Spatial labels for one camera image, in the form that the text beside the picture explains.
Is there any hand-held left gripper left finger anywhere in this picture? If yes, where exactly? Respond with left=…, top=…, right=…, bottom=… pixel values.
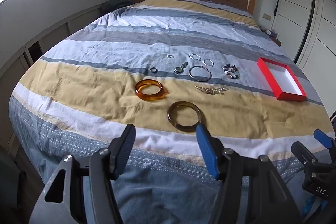
left=29, top=123, right=136, bottom=224

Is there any dark olive bangle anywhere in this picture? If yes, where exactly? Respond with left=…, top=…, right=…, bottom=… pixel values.
left=167, top=101, right=202, bottom=132

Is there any rhinestone chain bracelet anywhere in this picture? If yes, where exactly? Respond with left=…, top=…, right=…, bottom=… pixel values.
left=195, top=86, right=228, bottom=95

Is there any low white cabinet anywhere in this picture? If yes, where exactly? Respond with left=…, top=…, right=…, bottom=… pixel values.
left=0, top=1, right=105, bottom=161

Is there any amber bangle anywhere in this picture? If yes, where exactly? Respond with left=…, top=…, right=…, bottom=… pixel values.
left=135, top=79, right=168, bottom=102

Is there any person's right hand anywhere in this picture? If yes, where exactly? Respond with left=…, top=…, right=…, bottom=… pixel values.
left=302, top=195, right=319, bottom=216

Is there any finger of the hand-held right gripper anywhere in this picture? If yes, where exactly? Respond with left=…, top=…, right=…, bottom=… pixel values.
left=314, top=129, right=336, bottom=151
left=291, top=141, right=319, bottom=170

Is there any dark green cloth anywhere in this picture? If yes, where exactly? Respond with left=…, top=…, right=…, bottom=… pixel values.
left=101, top=0, right=132, bottom=14

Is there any beaded bracelet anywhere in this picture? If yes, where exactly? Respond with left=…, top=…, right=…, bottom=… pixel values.
left=222, top=64, right=240, bottom=79

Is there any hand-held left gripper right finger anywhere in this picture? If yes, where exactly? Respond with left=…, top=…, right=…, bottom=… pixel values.
left=196, top=124, right=305, bottom=224

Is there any red cardboard box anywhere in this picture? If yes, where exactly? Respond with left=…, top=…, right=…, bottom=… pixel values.
left=257, top=57, right=307, bottom=102

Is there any striped duvet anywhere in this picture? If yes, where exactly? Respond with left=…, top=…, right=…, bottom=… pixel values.
left=8, top=0, right=336, bottom=224

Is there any thin silver bangle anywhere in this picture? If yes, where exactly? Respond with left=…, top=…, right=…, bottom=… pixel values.
left=189, top=65, right=213, bottom=82

